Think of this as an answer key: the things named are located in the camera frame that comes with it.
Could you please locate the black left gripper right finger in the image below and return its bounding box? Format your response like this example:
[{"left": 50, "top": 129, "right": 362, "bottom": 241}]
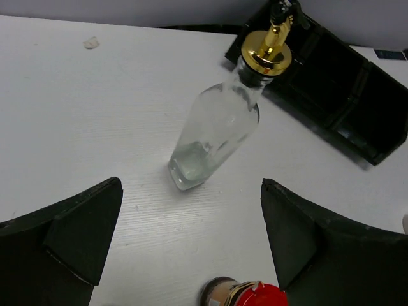
[{"left": 261, "top": 178, "right": 407, "bottom": 305}]

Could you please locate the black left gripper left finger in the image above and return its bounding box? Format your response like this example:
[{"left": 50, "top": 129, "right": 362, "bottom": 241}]
[{"left": 1, "top": 177, "right": 123, "bottom": 305}]

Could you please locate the red lid sauce jar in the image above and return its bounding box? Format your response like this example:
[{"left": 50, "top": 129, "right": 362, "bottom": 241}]
[{"left": 197, "top": 277, "right": 289, "bottom": 306}]

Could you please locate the clear glass oil bottle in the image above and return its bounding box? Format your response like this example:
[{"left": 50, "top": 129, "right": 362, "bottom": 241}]
[{"left": 168, "top": 1, "right": 309, "bottom": 191}]

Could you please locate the black plastic organizer tray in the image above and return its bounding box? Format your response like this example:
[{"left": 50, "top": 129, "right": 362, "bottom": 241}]
[{"left": 226, "top": 1, "right": 407, "bottom": 165}]

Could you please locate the blue corner label right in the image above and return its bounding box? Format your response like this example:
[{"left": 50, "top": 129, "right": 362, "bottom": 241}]
[{"left": 374, "top": 49, "right": 407, "bottom": 61}]

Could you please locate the small white paper scrap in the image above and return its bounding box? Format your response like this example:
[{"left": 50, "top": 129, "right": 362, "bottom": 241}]
[{"left": 83, "top": 36, "right": 100, "bottom": 50}]

